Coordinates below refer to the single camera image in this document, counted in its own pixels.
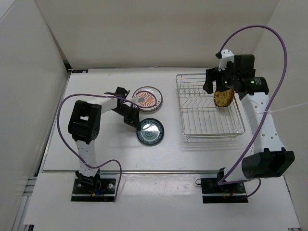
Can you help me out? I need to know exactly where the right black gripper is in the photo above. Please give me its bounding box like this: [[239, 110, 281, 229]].
[[203, 63, 239, 94]]

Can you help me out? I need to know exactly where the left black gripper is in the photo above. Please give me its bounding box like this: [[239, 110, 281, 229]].
[[112, 104, 141, 129]]

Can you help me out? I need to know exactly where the white plate orange sunburst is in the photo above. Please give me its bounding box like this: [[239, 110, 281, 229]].
[[132, 86, 163, 103]]

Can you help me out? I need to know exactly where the yellow plate with black symbols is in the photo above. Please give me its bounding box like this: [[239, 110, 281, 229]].
[[214, 90, 228, 107]]

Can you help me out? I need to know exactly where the blue floral plate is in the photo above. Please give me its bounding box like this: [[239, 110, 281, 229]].
[[136, 118, 165, 146]]

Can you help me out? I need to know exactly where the white plate with flower outline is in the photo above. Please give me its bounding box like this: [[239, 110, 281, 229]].
[[138, 103, 162, 113]]

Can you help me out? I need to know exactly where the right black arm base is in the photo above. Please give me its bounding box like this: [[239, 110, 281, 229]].
[[195, 178, 248, 204]]

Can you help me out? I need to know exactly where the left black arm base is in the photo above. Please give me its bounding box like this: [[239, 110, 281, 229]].
[[71, 171, 116, 202]]

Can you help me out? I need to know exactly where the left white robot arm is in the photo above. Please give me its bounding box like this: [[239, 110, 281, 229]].
[[68, 87, 141, 193]]

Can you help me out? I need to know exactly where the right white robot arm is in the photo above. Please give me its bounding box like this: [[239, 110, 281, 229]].
[[203, 50, 295, 193]]

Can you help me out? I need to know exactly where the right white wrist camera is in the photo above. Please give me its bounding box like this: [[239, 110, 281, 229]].
[[216, 49, 234, 71]]

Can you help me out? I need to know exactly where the silver wire dish rack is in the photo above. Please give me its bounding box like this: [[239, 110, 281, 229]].
[[176, 73, 245, 141]]

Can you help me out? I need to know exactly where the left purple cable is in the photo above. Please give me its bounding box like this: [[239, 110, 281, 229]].
[[57, 93, 161, 202]]

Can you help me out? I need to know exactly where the purple cable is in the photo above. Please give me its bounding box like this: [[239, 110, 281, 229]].
[[57, 93, 161, 202], [216, 25, 287, 200]]

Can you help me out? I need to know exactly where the white cable tie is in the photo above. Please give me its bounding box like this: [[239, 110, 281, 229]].
[[253, 102, 308, 115]]

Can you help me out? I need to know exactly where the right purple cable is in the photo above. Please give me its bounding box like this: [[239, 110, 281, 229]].
[[216, 25, 287, 200]]

